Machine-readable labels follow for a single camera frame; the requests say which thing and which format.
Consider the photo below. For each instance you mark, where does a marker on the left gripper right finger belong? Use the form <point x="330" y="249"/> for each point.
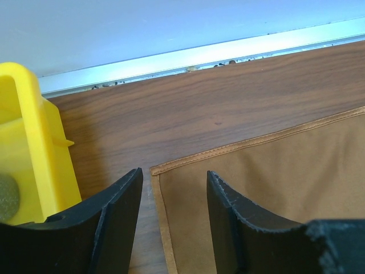
<point x="248" y="238"/>

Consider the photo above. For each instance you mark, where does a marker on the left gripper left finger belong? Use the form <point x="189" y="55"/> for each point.
<point x="94" y="236"/>

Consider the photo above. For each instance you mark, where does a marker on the brown cloth napkin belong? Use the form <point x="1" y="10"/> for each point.
<point x="311" y="171"/>

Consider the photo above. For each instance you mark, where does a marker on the yellow plastic tray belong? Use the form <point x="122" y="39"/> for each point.
<point x="35" y="157"/>

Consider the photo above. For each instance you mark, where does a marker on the aluminium frame rail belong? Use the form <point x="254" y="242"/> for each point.
<point x="204" y="57"/>

